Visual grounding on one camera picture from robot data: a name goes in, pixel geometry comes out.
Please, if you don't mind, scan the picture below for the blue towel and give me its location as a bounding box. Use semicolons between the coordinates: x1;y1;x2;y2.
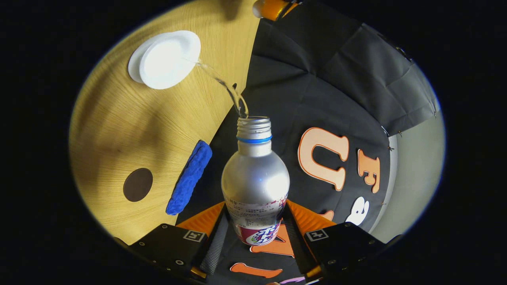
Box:
166;140;213;216

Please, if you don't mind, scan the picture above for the white teacup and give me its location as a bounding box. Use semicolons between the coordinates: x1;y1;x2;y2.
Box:
139;30;202;90

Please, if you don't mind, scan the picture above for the dark brown round coaster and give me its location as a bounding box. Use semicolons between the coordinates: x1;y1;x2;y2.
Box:
123;168;153;203

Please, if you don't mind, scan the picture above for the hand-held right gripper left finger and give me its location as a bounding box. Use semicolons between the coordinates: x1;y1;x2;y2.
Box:
129;200;231;280

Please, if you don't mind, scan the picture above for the silver water bottle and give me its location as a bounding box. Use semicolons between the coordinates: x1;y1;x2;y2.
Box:
221;116;290;246

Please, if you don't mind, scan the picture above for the poured water stream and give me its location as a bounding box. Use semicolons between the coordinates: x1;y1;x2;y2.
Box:
184;58;250;119

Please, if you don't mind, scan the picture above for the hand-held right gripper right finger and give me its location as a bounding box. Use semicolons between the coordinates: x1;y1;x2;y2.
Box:
283;199;387;280

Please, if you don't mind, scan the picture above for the white saucer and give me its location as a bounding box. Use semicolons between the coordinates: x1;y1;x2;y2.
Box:
128;35;159;84

